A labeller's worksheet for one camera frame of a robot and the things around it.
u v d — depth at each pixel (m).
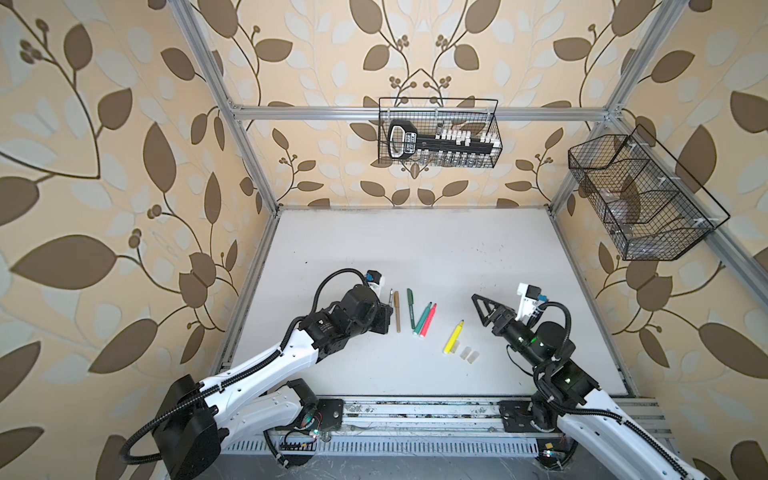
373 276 0.71
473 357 0.84
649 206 0.74
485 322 0.67
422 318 0.91
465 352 0.85
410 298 0.96
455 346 0.86
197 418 0.40
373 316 0.62
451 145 0.83
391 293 0.96
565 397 0.57
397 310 0.93
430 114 0.91
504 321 0.66
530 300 0.67
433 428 0.74
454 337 0.87
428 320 0.90
